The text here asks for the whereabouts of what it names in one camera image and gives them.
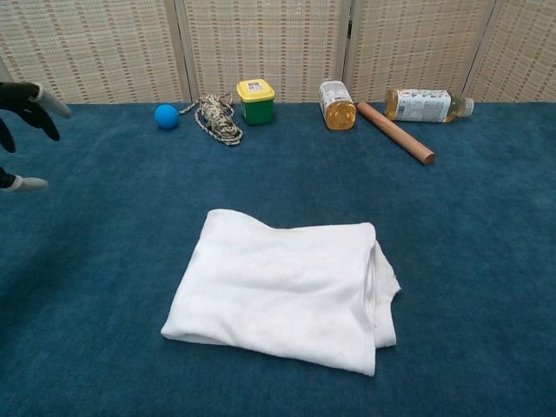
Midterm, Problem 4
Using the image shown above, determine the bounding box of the brown wooden rod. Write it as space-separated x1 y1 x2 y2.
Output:
356 101 436 167

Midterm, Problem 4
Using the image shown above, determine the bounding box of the blue ball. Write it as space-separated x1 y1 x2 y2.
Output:
155 103 180 130

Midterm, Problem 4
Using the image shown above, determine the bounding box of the tea bottle with floral label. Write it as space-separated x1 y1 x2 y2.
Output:
384 89 475 124

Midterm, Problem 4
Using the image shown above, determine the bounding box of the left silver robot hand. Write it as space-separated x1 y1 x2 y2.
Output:
0 81 73 194

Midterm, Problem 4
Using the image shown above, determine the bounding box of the white T-shirt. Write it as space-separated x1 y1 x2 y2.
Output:
160 208 402 377

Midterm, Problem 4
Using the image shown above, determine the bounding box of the bamboo screen panel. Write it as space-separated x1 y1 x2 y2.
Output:
0 0 195 108
175 0 354 104
345 0 499 103
462 0 556 104

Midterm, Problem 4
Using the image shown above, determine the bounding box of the blue table cover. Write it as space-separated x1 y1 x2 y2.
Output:
0 100 556 417

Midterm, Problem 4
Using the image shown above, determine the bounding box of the green container with yellow lid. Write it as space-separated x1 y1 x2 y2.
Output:
235 78 277 127

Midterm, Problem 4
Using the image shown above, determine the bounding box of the tea bottle with white label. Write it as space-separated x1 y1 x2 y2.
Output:
319 78 358 131

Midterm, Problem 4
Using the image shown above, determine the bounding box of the beige braided rope bundle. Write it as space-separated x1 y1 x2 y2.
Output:
179 93 245 148

